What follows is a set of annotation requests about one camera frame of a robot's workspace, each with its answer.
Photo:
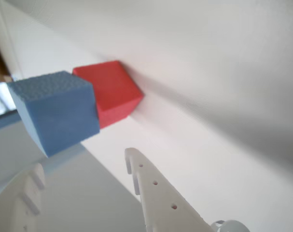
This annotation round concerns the blue foam cube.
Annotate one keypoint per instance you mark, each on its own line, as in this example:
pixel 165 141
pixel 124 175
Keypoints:
pixel 59 116

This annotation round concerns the blue grey framed window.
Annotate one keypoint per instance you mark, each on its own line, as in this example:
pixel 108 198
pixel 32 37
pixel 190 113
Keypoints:
pixel 1 122

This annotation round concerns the red foam cube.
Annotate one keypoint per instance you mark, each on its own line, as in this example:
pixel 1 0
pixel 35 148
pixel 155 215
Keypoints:
pixel 115 96

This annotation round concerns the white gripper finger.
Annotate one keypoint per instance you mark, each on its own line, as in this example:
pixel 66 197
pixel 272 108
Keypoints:
pixel 160 205
pixel 16 198

